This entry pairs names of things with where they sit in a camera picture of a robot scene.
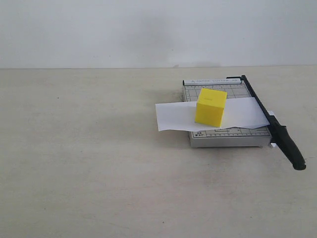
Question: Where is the yellow cube block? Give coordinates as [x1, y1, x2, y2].
[195, 88, 227, 127]

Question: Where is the black cutter blade arm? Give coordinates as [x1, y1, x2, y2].
[226, 75, 306, 171]

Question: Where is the grey paper cutter base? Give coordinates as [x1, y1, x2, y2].
[183, 76, 271, 148]

